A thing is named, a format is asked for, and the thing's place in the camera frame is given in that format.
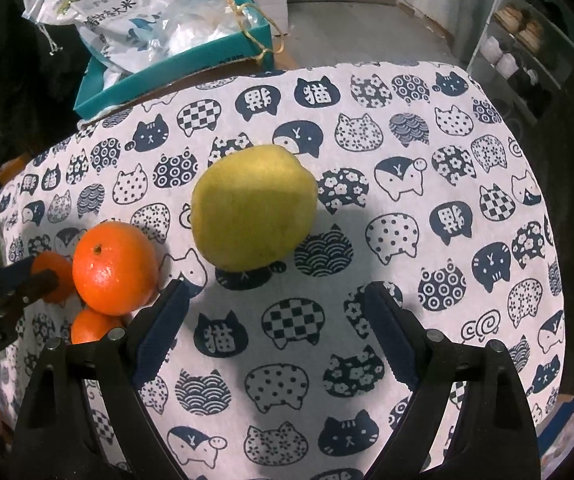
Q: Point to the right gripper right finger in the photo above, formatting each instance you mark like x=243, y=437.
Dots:
x=494, y=437

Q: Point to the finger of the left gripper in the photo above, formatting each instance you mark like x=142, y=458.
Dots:
x=20, y=285

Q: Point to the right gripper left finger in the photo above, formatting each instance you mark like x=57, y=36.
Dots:
x=55, y=437

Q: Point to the small orange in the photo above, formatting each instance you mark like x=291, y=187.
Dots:
x=90, y=326
x=115, y=268

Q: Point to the large yellow pear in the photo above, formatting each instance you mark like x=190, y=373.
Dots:
x=252, y=208

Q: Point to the teal cardboard box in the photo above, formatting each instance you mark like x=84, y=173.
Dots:
x=252, y=44

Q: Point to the white rice bag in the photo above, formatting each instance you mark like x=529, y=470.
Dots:
x=119, y=33

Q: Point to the clear plastic bag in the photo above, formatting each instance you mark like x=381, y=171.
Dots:
x=188, y=24

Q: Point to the metal shoe rack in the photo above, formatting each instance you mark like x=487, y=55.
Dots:
x=525, y=54

